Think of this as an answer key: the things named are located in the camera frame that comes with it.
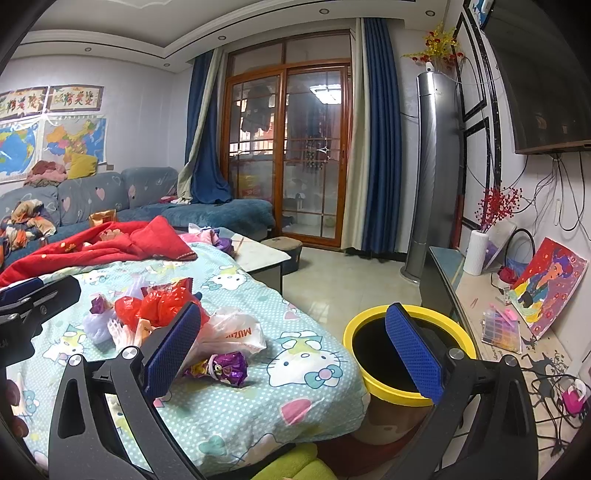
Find red plastic wrapper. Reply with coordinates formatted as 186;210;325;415
114;277;209;332

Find purple candy wrapper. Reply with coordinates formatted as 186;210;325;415
183;351;249;387

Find white plastic bag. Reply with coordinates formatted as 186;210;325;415
181;307;266;370

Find lavender foam net bundle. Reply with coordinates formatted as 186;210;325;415
83;295;116;345

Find yellow rimmed trash bin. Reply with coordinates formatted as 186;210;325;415
342;303;477;446

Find person's left hand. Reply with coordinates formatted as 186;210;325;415
5;380;29;438

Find bead organiser box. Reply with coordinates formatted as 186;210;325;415
482;307;522;353

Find pink tool on cabinet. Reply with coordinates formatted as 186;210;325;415
490;305;519;325

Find white ribbed vase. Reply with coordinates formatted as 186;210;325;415
464;230;489;276

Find Hello Kitty teal bedsheet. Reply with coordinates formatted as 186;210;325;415
7;243;370;476

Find red blanket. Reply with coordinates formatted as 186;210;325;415
1;216;197;287

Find purple cloth pile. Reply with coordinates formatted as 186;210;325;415
179;223;235;256

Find colourful girl painting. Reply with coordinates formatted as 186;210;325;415
508;237;589;340

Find white coffee table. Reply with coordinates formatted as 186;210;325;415
219;227;290;294

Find yellow pillow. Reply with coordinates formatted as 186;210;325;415
67;153;98;180

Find blue right curtain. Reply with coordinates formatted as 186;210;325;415
341;18;403;256

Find blue curtain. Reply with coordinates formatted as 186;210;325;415
341;18;403;256
177;48;232;204

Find blue grey sofa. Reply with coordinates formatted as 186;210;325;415
1;167;274;243

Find world map poster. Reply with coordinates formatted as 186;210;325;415
0;121;39;183

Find round dark footstool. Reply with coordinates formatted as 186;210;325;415
263;236;303;275

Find China map poster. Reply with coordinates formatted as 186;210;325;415
40;115;107;165

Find blue left curtain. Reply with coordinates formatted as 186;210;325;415
177;48;232;204

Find silver tower air conditioner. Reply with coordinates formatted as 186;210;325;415
401;71;461;284

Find wooden framed glass door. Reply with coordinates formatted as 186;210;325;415
221;29;352;249

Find yellow red artificial flowers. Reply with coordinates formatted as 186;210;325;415
403;24;465;71

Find black round basket handle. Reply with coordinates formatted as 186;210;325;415
502;228;536;277

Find wall mounted television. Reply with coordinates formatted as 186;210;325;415
484;0;590;154

